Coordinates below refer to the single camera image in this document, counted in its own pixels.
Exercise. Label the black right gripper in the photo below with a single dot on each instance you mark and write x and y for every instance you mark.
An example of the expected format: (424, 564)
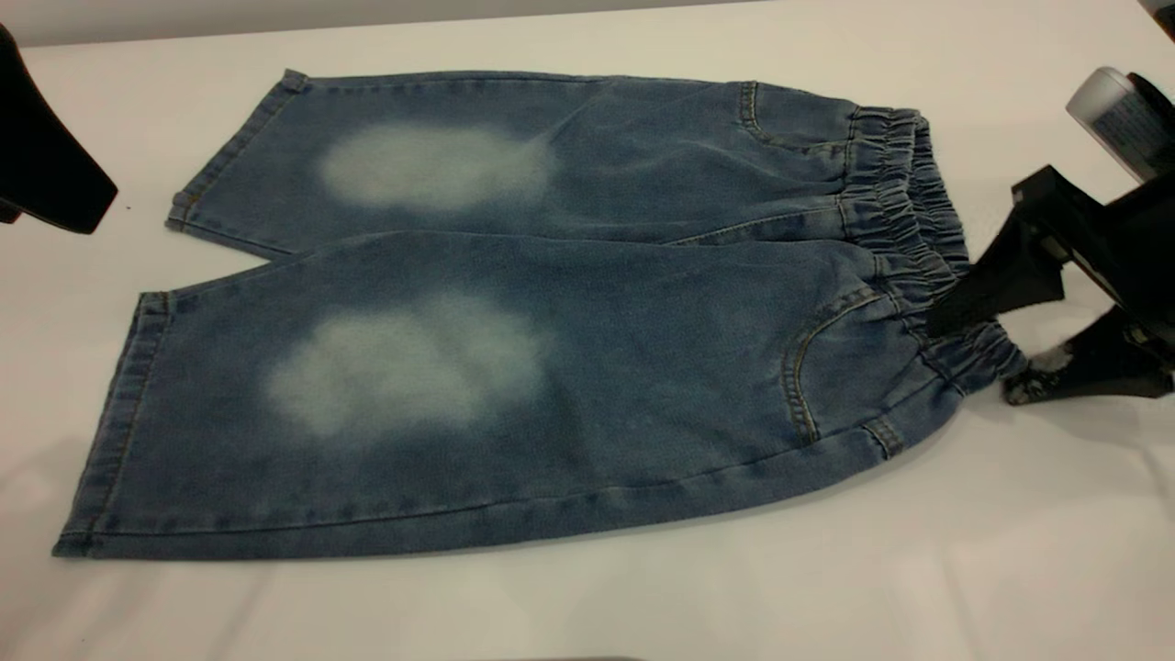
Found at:
(1143, 257)

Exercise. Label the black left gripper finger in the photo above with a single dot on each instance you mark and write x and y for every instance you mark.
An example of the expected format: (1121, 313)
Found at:
(41, 156)

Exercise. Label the blue denim shorts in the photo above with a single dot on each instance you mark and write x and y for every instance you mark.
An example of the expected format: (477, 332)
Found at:
(643, 367)

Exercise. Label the dark background object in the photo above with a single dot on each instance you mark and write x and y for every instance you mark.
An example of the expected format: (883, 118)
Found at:
(1164, 13)

